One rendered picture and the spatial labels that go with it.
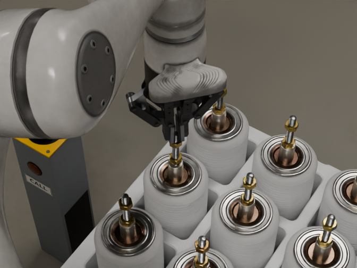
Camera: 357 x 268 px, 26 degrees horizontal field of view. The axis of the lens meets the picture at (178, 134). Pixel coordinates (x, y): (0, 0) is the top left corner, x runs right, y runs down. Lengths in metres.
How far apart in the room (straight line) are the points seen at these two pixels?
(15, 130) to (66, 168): 0.60
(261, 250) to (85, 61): 0.63
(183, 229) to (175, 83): 0.35
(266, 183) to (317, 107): 0.44
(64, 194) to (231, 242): 0.27
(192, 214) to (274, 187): 0.13
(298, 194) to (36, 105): 0.71
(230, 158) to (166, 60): 0.33
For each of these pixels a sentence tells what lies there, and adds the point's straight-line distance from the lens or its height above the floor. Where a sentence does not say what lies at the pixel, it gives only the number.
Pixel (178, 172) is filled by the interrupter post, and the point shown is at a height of 0.27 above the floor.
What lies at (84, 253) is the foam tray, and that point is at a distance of 1.15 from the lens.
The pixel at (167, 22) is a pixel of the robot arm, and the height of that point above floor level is 0.58.
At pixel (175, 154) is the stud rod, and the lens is 1.08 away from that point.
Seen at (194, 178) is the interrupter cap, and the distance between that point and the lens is 1.12.
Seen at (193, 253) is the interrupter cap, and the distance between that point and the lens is 1.05.
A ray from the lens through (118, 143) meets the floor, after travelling 1.49.
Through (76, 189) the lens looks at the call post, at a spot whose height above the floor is 0.19.
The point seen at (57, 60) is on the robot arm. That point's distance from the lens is 0.51.
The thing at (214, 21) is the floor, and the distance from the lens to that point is 1.72.
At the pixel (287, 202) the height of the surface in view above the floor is 0.20.
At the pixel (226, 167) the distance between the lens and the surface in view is 1.20.
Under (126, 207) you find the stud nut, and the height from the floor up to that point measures 0.33.
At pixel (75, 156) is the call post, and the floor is 0.26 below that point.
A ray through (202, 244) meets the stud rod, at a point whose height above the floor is 0.34.
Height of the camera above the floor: 1.16
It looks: 51 degrees down
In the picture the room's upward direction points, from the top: straight up
